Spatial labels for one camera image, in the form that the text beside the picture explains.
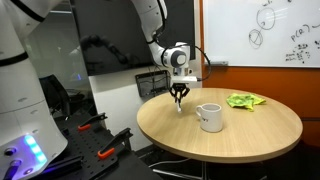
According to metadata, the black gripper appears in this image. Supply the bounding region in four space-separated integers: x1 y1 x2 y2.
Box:
169 83 190 103

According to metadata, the black and white marker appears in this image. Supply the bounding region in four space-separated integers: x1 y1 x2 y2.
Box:
177 102 182 113

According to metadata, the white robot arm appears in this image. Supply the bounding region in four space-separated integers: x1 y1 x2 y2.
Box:
0 0 68 180

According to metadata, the white ceramic mug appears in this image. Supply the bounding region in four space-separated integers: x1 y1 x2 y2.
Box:
196 103 223 133

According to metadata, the yellow green cloth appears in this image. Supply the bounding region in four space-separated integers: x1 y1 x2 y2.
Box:
226 93 266 111

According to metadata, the round wooden table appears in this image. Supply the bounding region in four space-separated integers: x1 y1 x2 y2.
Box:
137 88 303 163

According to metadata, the white whiteboard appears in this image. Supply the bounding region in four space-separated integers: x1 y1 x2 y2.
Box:
203 0 320 68

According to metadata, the black office chair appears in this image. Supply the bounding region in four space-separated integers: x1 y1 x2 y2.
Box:
40 75 85 117

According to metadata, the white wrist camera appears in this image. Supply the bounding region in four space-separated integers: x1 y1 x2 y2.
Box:
171 76 198 83

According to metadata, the black wire mesh basket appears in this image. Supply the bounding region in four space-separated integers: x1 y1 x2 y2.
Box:
135 70 170 97

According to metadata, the black wall monitor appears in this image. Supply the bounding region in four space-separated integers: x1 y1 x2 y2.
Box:
70 0 195 76

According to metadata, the orange handled black clamp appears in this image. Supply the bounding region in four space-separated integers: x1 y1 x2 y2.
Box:
77 113 107 131

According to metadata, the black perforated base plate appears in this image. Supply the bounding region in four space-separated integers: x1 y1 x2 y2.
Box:
33 113 161 180

